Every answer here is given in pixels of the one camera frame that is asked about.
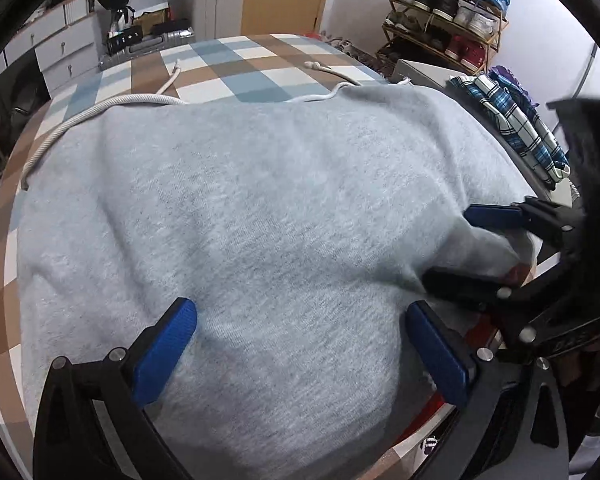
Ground purple plastic bag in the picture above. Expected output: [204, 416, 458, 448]
[487, 65, 533, 106]

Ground checked bed blanket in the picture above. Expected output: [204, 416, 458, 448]
[0, 34, 481, 480]

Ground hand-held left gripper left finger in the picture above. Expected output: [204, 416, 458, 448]
[32, 297, 198, 480]

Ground heap of loose shoes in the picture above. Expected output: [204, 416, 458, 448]
[320, 32, 381, 73]

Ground small brown box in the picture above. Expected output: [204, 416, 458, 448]
[132, 10, 173, 36]

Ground black box with white print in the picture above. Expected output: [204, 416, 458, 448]
[107, 27, 143, 45]

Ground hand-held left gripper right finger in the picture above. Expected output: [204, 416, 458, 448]
[405, 300, 571, 480]

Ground grey printed hoodie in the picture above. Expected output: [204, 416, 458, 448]
[15, 59, 540, 468]

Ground blue plaid shirt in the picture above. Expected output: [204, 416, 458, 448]
[447, 74, 571, 191]

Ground white hard suitcase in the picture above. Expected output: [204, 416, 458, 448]
[187, 0, 248, 41]

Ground white desk with drawers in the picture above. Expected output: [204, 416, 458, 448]
[2, 0, 103, 93]

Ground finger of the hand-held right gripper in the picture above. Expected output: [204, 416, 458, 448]
[422, 255, 588, 366]
[464, 197, 588, 261]

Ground person's right hand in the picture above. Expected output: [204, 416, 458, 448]
[555, 332, 600, 441]

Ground silver hard suitcase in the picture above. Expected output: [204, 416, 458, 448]
[100, 30, 198, 68]

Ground black tray box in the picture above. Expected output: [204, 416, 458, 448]
[150, 20, 191, 36]

